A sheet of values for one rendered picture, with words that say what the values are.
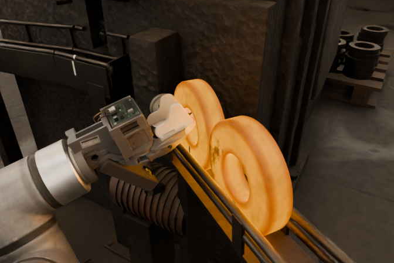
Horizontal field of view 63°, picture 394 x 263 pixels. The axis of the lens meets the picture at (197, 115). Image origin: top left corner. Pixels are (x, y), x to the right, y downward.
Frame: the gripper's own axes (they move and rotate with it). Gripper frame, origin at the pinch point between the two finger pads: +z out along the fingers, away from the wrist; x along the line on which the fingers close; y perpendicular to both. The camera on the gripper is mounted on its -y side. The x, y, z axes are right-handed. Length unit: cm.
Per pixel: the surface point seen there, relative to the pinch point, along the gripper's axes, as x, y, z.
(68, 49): 55, 1, -16
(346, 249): 3, -87, 39
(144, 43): 23.6, 6.2, 0.3
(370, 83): 79, -100, 137
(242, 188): -14.9, -3.9, -1.1
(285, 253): -23.9, -7.9, -1.1
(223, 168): -12.3, -1.3, -2.2
